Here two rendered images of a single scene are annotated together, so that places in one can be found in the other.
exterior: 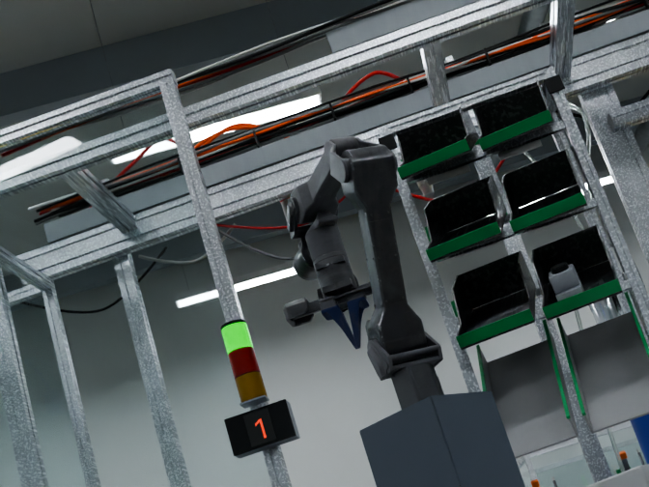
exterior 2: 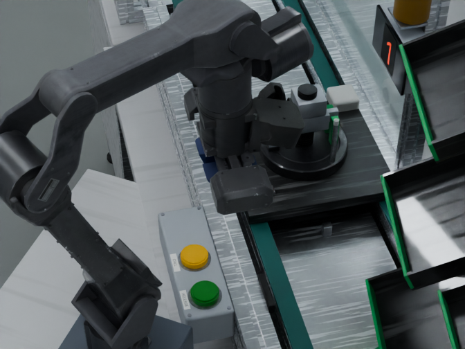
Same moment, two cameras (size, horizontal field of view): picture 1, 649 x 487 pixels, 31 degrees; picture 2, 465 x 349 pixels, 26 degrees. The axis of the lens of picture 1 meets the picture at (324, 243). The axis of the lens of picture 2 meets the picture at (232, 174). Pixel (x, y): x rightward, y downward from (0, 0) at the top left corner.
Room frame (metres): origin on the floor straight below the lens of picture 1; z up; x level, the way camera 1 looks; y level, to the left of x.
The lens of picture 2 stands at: (1.55, -0.79, 2.07)
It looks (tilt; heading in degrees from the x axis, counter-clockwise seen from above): 44 degrees down; 72
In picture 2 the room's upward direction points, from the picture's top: straight up
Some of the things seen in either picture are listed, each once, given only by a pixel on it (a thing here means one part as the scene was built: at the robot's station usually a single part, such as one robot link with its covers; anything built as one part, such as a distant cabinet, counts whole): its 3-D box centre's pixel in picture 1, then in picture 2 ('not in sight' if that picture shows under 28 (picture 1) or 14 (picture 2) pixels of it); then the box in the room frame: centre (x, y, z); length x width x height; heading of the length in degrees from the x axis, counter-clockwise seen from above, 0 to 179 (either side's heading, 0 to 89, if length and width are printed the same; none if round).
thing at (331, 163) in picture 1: (336, 186); (129, 88); (1.69, -0.04, 1.44); 0.29 x 0.08 x 0.11; 22
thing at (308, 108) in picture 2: not in sight; (312, 105); (2.03, 0.29, 1.06); 0.08 x 0.04 x 0.07; 176
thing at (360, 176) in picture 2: not in sight; (302, 154); (2.02, 0.29, 0.96); 0.24 x 0.24 x 0.02; 86
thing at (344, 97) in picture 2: not in sight; (342, 102); (2.12, 0.38, 0.97); 0.05 x 0.05 x 0.04; 86
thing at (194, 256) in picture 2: not in sight; (194, 258); (1.79, 0.13, 0.96); 0.04 x 0.04 x 0.02
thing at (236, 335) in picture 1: (237, 338); not in sight; (2.13, 0.21, 1.39); 0.05 x 0.05 x 0.05
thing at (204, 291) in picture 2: not in sight; (205, 295); (1.79, 0.06, 0.96); 0.04 x 0.04 x 0.02
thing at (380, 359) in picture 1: (402, 353); (112, 302); (1.64, -0.06, 1.15); 0.09 x 0.07 x 0.06; 112
